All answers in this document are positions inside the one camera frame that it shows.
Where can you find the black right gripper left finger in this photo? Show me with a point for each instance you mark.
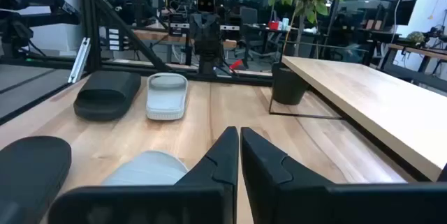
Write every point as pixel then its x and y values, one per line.
pixel 209 203

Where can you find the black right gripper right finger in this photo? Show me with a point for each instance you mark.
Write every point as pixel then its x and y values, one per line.
pixel 279 196

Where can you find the grey slide sandal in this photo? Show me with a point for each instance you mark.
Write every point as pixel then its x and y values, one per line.
pixel 146 170
pixel 166 107

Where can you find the black slide sandal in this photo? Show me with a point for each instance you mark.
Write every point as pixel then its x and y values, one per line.
pixel 28 178
pixel 104 105

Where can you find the wooden shelf black metal legs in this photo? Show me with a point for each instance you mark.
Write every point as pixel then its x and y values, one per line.
pixel 366 95

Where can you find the black office chair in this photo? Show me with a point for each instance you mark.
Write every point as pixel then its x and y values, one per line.
pixel 248 16

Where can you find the red object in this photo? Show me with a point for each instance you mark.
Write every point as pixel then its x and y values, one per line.
pixel 237 65

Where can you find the wooden desk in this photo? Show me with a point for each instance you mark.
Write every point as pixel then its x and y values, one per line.
pixel 153 35

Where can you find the red cup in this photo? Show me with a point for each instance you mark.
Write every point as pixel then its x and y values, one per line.
pixel 273 25

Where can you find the black box white labels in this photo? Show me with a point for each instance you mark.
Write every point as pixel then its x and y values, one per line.
pixel 113 39

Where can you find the wooden table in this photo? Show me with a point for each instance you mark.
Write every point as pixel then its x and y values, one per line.
pixel 419 51

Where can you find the black monitor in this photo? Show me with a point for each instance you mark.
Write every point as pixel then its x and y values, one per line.
pixel 406 13

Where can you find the small green plant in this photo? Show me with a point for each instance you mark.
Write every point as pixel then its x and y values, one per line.
pixel 415 38

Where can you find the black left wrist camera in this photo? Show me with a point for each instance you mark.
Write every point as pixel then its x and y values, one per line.
pixel 206 6

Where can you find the black aluminium rig frame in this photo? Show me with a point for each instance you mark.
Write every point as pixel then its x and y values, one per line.
pixel 91 25

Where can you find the silver aluminium bracket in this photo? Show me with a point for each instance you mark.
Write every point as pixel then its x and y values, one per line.
pixel 79 60

